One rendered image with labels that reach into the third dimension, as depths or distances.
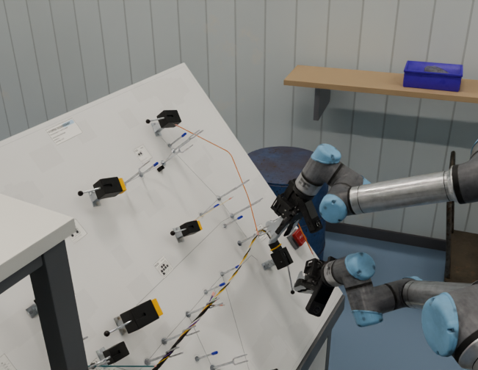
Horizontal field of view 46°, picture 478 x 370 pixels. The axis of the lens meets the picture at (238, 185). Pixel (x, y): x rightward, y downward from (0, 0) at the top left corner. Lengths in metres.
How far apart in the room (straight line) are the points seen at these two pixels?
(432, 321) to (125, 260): 0.78
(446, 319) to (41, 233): 0.80
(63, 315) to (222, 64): 3.22
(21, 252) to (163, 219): 1.02
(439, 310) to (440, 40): 2.53
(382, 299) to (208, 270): 0.50
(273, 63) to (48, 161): 2.43
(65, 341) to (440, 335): 0.74
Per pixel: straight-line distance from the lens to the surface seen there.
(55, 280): 0.72
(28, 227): 0.69
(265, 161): 3.25
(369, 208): 1.49
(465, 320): 1.20
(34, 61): 4.63
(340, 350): 3.18
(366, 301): 1.55
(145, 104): 1.81
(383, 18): 3.54
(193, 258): 1.66
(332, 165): 1.62
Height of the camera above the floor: 2.19
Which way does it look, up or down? 28 degrees down
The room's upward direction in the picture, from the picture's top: 1 degrees counter-clockwise
